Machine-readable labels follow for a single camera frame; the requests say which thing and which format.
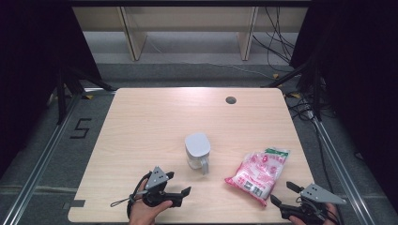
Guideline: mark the black metal stand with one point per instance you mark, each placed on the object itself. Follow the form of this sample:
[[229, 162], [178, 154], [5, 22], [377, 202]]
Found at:
[[67, 84], [308, 78]]

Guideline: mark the clear jar with grey lid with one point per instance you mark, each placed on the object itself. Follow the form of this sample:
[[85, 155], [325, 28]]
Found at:
[[197, 146]]

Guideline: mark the black curtain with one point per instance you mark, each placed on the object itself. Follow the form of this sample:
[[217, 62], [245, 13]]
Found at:
[[363, 78], [28, 62]]

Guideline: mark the person's right hand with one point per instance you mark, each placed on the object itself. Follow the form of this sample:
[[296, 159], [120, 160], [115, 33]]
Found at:
[[332, 218]]

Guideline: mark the light wooden shelf unit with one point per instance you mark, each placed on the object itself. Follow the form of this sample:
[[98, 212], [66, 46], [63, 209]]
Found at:
[[187, 18]]

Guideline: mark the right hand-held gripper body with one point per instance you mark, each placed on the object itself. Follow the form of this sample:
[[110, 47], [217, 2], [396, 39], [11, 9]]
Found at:
[[320, 194]]

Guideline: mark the yellow tape piece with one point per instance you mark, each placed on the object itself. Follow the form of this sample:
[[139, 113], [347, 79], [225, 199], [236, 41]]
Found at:
[[88, 97], [295, 95], [275, 76]]

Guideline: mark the aluminium floor rail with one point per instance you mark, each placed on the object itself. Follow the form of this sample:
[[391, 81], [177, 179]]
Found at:
[[342, 175], [40, 162]]

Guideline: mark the pink and white plastic bag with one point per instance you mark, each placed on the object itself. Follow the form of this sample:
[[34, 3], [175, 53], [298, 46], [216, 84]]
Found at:
[[261, 173]]

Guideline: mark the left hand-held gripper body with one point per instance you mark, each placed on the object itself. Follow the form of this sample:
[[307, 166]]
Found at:
[[156, 178]]

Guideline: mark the person's left hand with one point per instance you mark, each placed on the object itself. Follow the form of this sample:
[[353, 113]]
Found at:
[[144, 214]]

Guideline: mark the black table bracket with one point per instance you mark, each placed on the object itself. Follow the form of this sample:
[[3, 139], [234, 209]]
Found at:
[[76, 203]]

